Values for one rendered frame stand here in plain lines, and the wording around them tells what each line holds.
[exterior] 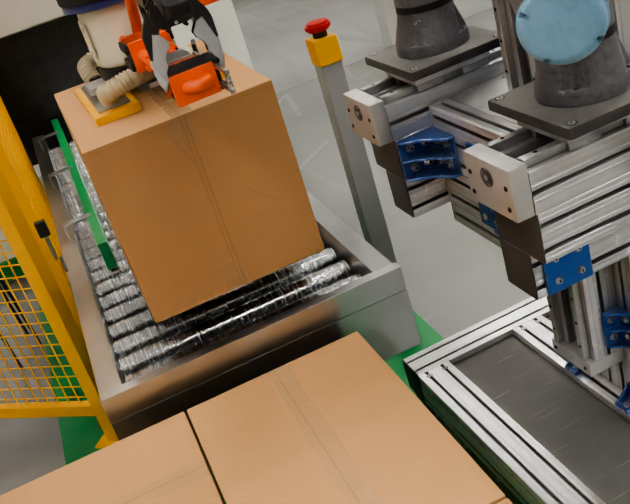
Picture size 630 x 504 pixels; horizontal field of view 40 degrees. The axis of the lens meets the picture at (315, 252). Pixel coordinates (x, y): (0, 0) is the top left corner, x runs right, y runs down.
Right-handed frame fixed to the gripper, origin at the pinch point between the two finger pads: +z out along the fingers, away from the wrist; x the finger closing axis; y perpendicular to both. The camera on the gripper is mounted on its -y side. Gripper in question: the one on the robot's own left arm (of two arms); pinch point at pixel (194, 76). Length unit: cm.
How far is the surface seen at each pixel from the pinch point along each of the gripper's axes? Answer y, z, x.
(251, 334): 22, 61, 3
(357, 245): 41, 62, -31
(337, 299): 21, 62, -17
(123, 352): 53, 69, 29
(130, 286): 82, 67, 21
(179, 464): 0, 67, 28
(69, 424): 121, 121, 57
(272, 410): 3, 67, 7
